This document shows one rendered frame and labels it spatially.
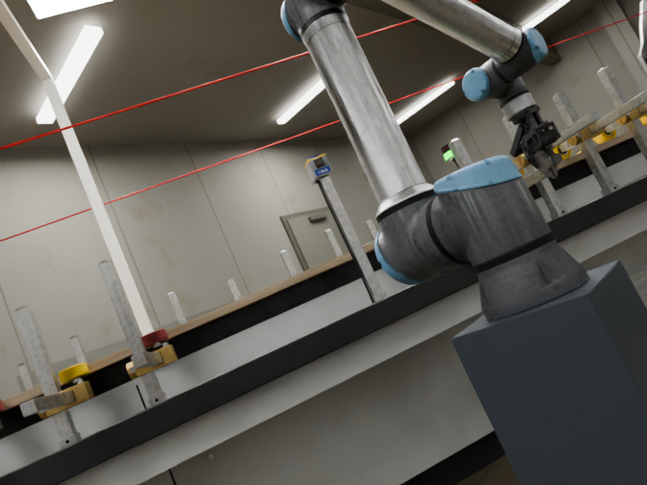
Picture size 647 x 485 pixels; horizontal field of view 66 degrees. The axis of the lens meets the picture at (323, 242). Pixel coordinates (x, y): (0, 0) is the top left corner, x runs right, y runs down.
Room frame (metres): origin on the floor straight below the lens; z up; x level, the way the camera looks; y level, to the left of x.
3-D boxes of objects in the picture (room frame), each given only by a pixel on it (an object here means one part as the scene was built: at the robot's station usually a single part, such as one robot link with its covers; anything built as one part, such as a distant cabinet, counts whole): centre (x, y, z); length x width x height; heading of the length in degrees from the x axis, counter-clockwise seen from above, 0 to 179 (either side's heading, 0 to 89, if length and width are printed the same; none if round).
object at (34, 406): (1.32, 0.81, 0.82); 0.43 x 0.03 x 0.04; 14
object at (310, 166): (1.65, -0.09, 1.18); 0.07 x 0.07 x 0.08; 14
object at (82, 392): (1.41, 0.85, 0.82); 0.13 x 0.06 x 0.05; 104
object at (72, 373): (1.51, 0.86, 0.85); 0.08 x 0.08 x 0.11
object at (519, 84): (1.47, -0.70, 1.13); 0.10 x 0.09 x 0.12; 129
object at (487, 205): (0.94, -0.30, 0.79); 0.17 x 0.15 x 0.18; 39
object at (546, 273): (0.93, -0.31, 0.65); 0.19 x 0.19 x 0.10
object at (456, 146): (1.78, -0.58, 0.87); 0.03 x 0.03 x 0.48; 14
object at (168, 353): (1.47, 0.61, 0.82); 0.13 x 0.06 x 0.05; 104
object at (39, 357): (1.40, 0.87, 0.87); 0.03 x 0.03 x 0.48; 14
